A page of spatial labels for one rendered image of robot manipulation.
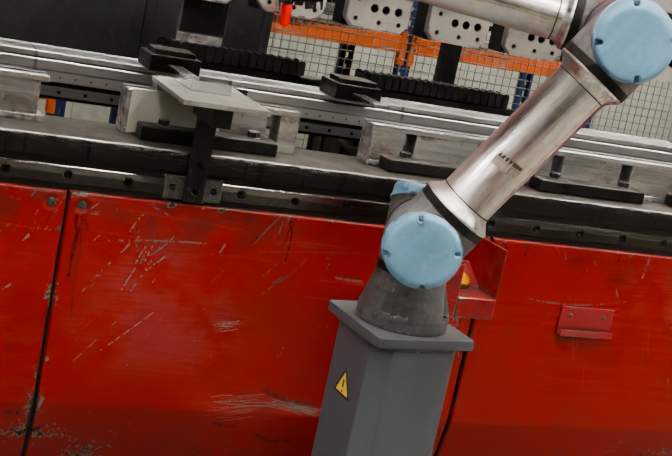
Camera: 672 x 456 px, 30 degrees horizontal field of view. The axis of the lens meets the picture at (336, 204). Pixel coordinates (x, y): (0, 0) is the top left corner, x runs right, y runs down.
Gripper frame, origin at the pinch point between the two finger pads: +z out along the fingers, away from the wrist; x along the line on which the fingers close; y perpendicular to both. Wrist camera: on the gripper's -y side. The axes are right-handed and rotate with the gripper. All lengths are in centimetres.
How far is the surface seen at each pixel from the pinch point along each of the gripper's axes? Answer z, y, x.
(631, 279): 96, 46, 82
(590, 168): 95, 19, 72
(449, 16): 67, -12, 35
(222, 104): 34.2, 14.2, -14.4
